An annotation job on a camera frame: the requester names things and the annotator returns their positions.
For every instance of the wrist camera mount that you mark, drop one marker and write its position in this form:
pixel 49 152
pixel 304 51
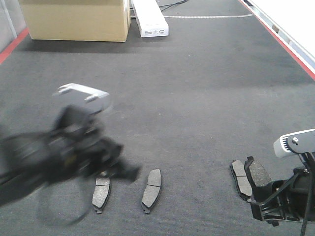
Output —
pixel 296 143
pixel 74 97

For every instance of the grey brake pad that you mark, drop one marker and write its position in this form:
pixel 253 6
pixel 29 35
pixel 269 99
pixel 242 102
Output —
pixel 243 186
pixel 101 194
pixel 258 178
pixel 152 190

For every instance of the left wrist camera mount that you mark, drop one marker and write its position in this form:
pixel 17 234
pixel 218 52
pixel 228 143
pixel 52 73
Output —
pixel 74 97

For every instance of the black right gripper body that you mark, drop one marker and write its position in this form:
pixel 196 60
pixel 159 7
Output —
pixel 287 199

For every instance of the long white box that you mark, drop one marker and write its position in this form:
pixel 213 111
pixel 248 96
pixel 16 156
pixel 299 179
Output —
pixel 149 18

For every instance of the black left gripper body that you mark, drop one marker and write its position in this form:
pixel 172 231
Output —
pixel 74 147

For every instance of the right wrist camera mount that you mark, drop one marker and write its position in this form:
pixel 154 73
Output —
pixel 296 143

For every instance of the brown cardboard box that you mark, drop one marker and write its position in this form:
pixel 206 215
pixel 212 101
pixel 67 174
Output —
pixel 77 20

